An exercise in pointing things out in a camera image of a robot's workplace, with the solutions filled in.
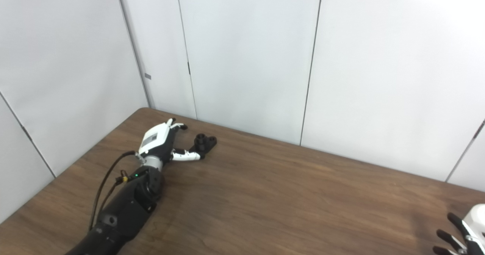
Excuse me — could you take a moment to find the black flanged holder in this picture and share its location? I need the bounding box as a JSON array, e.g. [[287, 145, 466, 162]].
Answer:
[[188, 134, 217, 159]]

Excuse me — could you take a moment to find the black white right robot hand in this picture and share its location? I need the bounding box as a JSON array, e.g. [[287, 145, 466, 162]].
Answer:
[[433, 213, 485, 255]]

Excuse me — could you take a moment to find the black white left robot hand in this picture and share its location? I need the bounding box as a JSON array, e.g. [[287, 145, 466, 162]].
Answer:
[[138, 118, 201, 163]]

